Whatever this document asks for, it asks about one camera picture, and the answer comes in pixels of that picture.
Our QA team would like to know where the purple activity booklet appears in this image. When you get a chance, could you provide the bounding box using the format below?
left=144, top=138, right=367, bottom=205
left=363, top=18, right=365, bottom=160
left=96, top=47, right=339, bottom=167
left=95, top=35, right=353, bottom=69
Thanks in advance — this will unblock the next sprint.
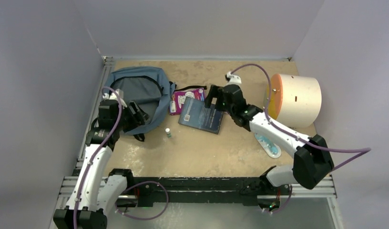
left=169, top=87, right=206, bottom=115

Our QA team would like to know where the small glue bottle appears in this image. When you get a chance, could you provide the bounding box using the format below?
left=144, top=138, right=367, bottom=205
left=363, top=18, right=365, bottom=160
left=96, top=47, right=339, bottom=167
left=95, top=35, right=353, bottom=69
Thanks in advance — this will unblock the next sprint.
left=165, top=128, right=172, bottom=138

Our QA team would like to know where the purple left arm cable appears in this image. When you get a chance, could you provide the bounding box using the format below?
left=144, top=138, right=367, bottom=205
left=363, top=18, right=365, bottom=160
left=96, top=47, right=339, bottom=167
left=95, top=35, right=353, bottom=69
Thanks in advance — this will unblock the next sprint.
left=72, top=86, right=123, bottom=229

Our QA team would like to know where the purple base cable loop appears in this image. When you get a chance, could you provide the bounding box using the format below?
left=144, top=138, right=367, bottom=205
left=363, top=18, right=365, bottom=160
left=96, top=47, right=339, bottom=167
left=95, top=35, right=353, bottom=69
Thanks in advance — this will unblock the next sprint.
left=113, top=181, right=169, bottom=221

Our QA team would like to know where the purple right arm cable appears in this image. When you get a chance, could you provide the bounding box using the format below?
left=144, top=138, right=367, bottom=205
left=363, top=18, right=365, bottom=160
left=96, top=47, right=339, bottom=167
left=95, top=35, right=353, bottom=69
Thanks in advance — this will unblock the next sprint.
left=230, top=63, right=372, bottom=173

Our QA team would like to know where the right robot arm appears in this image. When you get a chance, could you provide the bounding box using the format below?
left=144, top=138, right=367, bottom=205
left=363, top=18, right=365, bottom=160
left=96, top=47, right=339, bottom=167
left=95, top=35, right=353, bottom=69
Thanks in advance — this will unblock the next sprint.
left=205, top=84, right=335, bottom=194

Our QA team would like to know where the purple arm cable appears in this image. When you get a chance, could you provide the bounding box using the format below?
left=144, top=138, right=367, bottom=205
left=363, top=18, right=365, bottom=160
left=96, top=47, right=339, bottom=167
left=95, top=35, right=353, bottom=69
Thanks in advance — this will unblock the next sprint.
left=72, top=86, right=123, bottom=229
left=230, top=63, right=372, bottom=173

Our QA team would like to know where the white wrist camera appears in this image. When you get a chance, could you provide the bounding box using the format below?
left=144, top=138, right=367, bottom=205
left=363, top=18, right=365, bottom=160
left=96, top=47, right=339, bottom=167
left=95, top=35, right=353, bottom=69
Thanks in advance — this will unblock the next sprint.
left=102, top=89, right=127, bottom=108
left=225, top=72, right=242, bottom=85

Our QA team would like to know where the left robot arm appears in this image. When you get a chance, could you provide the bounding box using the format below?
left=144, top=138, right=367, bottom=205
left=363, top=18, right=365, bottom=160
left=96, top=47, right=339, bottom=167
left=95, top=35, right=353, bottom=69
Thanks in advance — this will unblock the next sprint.
left=53, top=99, right=149, bottom=229

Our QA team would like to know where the blue student backpack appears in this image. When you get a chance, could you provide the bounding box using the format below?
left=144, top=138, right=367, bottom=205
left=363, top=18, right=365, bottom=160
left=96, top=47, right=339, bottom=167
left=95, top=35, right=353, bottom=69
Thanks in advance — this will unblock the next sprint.
left=102, top=66, right=208, bottom=142

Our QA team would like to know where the cream cylinder with orange face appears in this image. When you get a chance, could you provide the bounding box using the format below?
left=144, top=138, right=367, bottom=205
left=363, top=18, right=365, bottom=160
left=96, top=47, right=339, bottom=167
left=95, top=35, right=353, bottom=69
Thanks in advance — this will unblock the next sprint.
left=265, top=73, right=322, bottom=128

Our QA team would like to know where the blister pack with scissors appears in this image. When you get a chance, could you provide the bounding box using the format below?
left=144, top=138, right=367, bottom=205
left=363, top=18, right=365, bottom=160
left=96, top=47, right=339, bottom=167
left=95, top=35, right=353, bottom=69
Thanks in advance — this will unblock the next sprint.
left=254, top=133, right=282, bottom=159

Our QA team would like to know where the dark blue book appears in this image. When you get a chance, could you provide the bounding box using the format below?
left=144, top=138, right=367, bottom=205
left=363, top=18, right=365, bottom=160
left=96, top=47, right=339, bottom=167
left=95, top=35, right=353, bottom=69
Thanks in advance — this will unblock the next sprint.
left=178, top=97, right=224, bottom=135

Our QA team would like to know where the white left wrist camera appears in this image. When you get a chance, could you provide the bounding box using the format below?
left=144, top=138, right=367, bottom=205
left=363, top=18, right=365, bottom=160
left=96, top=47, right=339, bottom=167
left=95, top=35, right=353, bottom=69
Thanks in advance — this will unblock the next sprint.
left=102, top=89, right=127, bottom=108

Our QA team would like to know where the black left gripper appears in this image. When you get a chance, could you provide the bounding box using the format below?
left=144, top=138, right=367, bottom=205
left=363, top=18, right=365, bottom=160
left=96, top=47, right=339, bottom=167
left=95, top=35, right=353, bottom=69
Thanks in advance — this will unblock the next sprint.
left=113, top=100, right=149, bottom=132

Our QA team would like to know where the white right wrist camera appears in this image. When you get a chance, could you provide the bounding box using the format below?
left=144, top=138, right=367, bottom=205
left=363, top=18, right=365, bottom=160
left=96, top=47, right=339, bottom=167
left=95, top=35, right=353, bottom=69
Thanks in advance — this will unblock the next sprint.
left=225, top=72, right=242, bottom=85

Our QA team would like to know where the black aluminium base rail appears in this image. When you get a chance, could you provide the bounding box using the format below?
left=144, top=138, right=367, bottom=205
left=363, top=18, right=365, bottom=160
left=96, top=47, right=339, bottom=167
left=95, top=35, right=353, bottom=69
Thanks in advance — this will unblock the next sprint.
left=110, top=169, right=336, bottom=208

